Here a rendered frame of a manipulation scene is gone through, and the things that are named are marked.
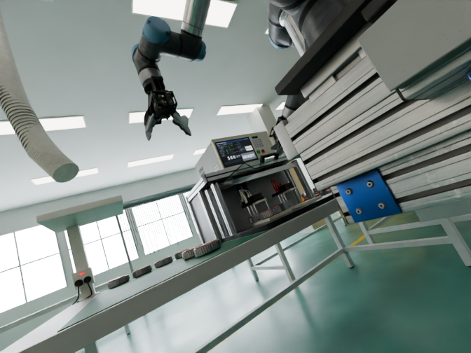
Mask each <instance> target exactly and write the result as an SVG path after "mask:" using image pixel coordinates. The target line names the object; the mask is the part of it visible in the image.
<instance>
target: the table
mask: <svg viewBox="0 0 471 353"><path fill-rule="evenodd" d="M311 190H312V192H313V193H314V194H318V193H321V192H320V191H316V189H315V188H314V189H311ZM301 196H302V198H303V199H304V198H306V197H308V196H307V195H306V192H305V193H302V194H301ZM337 214H338V215H339V217H337V218H336V219H334V220H332V221H333V222H336V221H338V220H339V219H340V220H341V222H342V224H343V225H344V226H347V223H346V221H345V219H344V215H342V213H341V211H340V210H339V211H337ZM326 227H327V224H325V225H323V226H321V227H320V228H318V229H316V230H314V231H313V232H311V233H309V234H307V235H305V236H304V237H302V238H300V239H299V240H297V241H295V242H293V243H291V244H289V245H288V246H286V247H284V248H282V246H281V244H280V243H277V244H276V245H275V248H276V250H277V252H275V253H274V254H272V255H270V256H268V257H267V258H265V259H263V260H261V261H259V262H258V263H256V264H254V265H253V262H252V259H251V258H250V259H248V260H247V263H248V265H249V267H250V270H251V273H252V276H253V278H254V280H255V281H256V282H257V281H259V277H258V275H257V272H256V270H285V272H286V273H287V276H288V278H289V281H290V283H291V282H293V281H294V280H295V276H294V274H293V272H292V269H291V267H290V265H289V263H288V260H287V258H286V255H285V253H284V251H286V250H287V249H289V248H291V247H293V246H294V245H296V244H298V243H300V242H301V241H303V240H305V239H306V238H308V237H310V236H311V235H314V234H315V233H317V232H318V231H320V230H322V229H323V228H326ZM277 255H279V257H280V260H281V262H282V265H261V264H263V263H265V262H266V261H269V260H270V259H272V258H273V257H275V256H277Z"/></svg>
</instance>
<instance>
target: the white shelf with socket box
mask: <svg viewBox="0 0 471 353"><path fill-rule="evenodd" d="M121 214H123V198H122V195H118V196H115V197H112V198H107V199H103V200H98V201H95V202H90V203H87V204H84V205H79V206H75V207H70V208H66V209H61V210H58V211H55V212H50V213H47V214H42V215H38V216H36V222H37V223H38V224H40V225H42V226H44V227H46V228H47V229H49V230H51V231H53V232H55V233H61V232H63V231H67V236H68V239H69V245H70V248H71V254H72V257H73V261H74V266H75V270H76V272H75V273H73V274H71V276H72V279H73V283H74V289H75V291H76V290H78V298H77V299H76V301H77V300H78V299H79V289H80V291H81V297H82V300H80V301H77V303H78V302H82V301H84V300H87V299H89V298H92V297H93V296H96V295H97V294H99V292H98V293H96V291H95V286H94V283H95V278H94V275H93V270H92V268H91V267H90V266H89V262H88V257H87V254H86V249H85V246H84V243H83V237H82V234H81V229H80V226H84V225H87V224H90V223H94V222H97V221H101V220H105V219H108V218H111V217H114V216H118V215H121ZM76 301H75V302H76ZM75 302H74V303H75ZM74 303H73V304H74ZM73 304H72V305H73Z"/></svg>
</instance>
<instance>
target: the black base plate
mask: <svg viewBox="0 0 471 353"><path fill-rule="evenodd" d="M333 199H334V196H333V194H332V193H329V194H326V195H323V196H322V197H321V198H319V199H317V200H314V201H312V202H310V203H308V204H306V205H303V206H300V207H297V208H295V209H292V211H290V212H287V213H286V214H283V215H282V216H279V217H277V218H275V219H272V220H270V221H267V222H265V223H261V224H259V225H256V226H250V227H248V228H245V229H243V230H240V231H238V232H237V234H235V235H232V236H228V237H225V238H222V239H221V240H222V242H228V241H231V240H235V239H238V238H241V237H245V236H248V235H253V234H256V233H260V232H263V231H266V230H270V229H272V228H274V227H276V226H279V225H280V224H282V223H284V222H286V221H289V220H291V219H293V218H295V217H297V216H299V215H301V214H303V213H306V212H308V211H310V210H312V209H314V208H316V207H318V206H320V205H323V204H324V203H326V202H329V201H330V200H333Z"/></svg>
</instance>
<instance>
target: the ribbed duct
mask: <svg viewBox="0 0 471 353"><path fill-rule="evenodd" d="M0 105H1V108H2V109H3V111H4V113H5V114H6V117H7V119H8V121H9V122H10V124H11V126H12V128H13V129H14V131H15V133H16V135H17V137H18V139H19V140H20V143H21V144H22V146H23V148H24V150H25V152H26V153H27V155H28V156H29V157H30V158H31V159H32V160H33V161H34V162H35V163H36V164H37V165H38V166H39V167H40V168H41V169H42V170H43V171H45V172H46V173H47V174H48V175H49V176H50V177H51V178H52V179H53V180H55V181H56V182H58V183H65V182H68V181H71V180H72V179H73V178H75V177H76V176H77V174H78V172H79V166H78V165H76V164H75V163H74V162H73V161H72V160H70V159H69V158H68V157H67V156H66V155H65V154H64V153H63V152H61V150H60V149H59V148H58V147H57V146H56V145H55V143H54V142H53V141H52V139H51V138H50V137H49V136H48V134H47V133H46V131H45V129H44V128H43V126H42V124H41V122H40V120H39V119H38V117H37V115H36V114H35V112H34V110H33V108H32V106H31V105H30V103H29V100H28V98H27V95H26V92H25V89H24V87H23V84H22V81H21V79H20V75H19V73H18V69H17V67H16V64H15V60H14V57H13V54H12V50H11V45H10V43H9V40H8V35H7V32H6V27H5V24H4V19H3V17H2V14H1V9H0Z"/></svg>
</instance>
